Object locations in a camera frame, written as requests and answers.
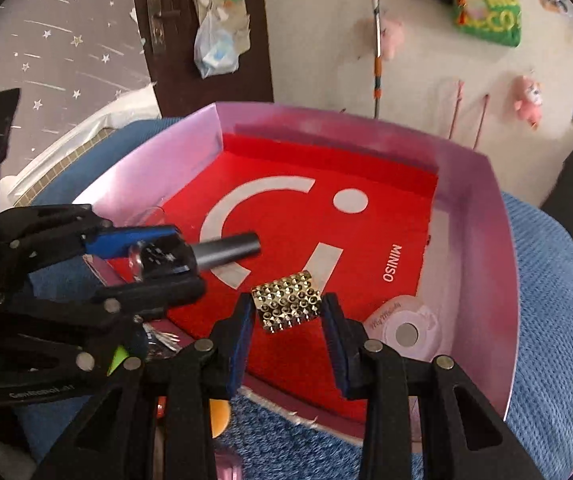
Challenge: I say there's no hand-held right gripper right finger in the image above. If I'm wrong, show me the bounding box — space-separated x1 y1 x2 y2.
319 292 537 480

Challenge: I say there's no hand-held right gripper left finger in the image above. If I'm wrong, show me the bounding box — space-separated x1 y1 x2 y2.
31 292 257 480

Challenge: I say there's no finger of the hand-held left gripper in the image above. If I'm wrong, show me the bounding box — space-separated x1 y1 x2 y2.
0 275 207 341
0 204 183 273

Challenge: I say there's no clear glass lid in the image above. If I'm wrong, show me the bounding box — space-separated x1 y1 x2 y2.
116 205 167 228

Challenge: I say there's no gold studded cylinder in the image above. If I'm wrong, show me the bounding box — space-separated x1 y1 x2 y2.
250 270 324 335

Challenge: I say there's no amber round container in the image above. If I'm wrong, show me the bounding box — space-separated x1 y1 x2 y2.
211 395 232 436

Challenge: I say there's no green frog toy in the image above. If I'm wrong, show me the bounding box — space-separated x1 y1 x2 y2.
108 345 130 376

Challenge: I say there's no black perfume bottle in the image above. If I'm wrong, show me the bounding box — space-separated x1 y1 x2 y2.
129 232 262 281

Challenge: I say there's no pale pink round device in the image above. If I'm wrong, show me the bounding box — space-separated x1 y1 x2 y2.
366 294 454 361

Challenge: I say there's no pink cardboard box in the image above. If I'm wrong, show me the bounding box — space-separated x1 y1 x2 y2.
71 101 519 441

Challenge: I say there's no brown door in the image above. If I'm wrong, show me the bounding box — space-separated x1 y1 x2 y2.
130 0 274 121

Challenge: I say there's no white plastic bag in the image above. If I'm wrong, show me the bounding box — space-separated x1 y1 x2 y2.
194 7 241 79

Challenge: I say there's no blue knitted blanket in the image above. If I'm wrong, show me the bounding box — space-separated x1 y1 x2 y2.
11 119 573 480

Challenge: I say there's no mop with orange grip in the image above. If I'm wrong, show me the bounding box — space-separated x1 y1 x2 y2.
370 0 384 118

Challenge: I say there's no pink plush toy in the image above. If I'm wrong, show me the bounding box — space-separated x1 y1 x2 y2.
513 75 544 130
356 17 405 61

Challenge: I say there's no green tote bag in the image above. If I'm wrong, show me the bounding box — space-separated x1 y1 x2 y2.
453 0 523 48

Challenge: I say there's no metal door handle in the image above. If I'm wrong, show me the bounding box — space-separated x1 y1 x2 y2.
147 0 181 53

